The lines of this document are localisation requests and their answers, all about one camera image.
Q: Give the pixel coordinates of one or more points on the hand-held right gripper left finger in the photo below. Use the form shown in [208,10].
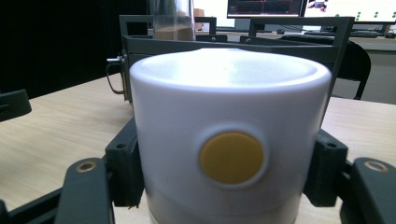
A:
[124,168]

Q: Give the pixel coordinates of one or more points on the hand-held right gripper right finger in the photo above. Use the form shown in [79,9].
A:
[328,171]

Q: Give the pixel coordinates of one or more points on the white jar with yellow button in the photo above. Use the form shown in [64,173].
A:
[230,102]

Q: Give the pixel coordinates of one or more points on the grey metal storage rack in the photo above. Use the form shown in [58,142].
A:
[174,46]

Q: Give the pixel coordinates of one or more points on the black curtain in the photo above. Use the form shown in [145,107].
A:
[62,40]

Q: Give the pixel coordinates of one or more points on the black office chair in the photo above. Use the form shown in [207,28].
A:
[378,81]

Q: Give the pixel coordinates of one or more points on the black keyboard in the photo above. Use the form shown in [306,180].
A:
[339,33]

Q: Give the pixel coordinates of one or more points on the black computer mouse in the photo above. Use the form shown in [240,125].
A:
[280,31]

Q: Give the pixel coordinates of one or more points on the clear glass jar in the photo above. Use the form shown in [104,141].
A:
[174,21]

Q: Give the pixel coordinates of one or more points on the cardboard box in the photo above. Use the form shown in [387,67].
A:
[199,15]

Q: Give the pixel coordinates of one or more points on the monitor with dark screen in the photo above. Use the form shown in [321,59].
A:
[264,7]

